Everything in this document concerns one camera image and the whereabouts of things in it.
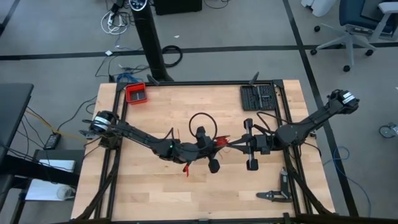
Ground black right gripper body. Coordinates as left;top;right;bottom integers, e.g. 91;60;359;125
243;118;260;172

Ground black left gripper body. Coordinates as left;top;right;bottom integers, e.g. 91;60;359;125
195;125;221;174

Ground black labelled cable spool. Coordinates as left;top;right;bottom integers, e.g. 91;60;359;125
214;135;231;149

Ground black utility knife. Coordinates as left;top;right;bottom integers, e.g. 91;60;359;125
280;166;290;195

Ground black pliers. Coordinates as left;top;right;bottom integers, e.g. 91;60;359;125
256;190;294;203

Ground black bit set case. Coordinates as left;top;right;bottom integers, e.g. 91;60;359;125
239;83;279;112

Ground red plastic bin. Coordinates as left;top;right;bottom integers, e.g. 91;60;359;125
124;82;148;105

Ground black computer case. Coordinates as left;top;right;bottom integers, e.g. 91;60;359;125
153;0;203;16

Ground grey caster wheel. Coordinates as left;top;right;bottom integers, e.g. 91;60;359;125
378;121;398;139

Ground clear plastic cup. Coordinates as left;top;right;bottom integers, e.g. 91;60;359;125
56;185;76;201

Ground white trash bin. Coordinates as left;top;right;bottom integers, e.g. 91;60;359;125
300;0;337;18

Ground white flat box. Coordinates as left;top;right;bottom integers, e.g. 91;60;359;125
38;159;76;174

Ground white power strip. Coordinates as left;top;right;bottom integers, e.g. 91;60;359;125
100;8;130;35

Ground black power adapter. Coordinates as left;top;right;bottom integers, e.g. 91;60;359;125
43;132;62;151

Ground grey blue office chair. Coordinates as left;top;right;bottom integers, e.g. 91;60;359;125
310;0;398;73

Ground white paper sheet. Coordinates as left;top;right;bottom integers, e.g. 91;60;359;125
24;179;77;202

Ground black low shelf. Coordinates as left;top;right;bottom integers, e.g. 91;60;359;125
0;148;86;188

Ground dark desk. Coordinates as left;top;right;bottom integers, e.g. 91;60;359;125
0;82;35;162

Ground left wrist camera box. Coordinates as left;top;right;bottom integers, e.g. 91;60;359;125
186;139;206;156

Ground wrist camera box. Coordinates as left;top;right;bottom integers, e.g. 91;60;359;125
253;134;272;156
186;139;206;156

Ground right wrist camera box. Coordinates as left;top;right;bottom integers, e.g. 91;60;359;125
253;134;272;156

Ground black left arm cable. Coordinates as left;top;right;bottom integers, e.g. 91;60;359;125
188;112;218;139

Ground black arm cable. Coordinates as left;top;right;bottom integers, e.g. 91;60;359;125
256;111;282;138
188;112;218;139

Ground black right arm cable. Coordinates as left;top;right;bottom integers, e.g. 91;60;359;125
256;111;282;138

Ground black aluminium table frame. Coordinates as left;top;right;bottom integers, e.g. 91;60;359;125
70;79;338;224

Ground black coiled floor cable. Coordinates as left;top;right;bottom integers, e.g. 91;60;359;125
161;44;184;68

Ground long blue floor cable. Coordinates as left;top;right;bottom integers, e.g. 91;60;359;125
322;146;373;218

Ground blue cable bundle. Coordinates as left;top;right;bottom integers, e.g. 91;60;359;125
116;72;144;84

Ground yellow floor cable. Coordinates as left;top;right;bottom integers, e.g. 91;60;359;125
24;108;90;144

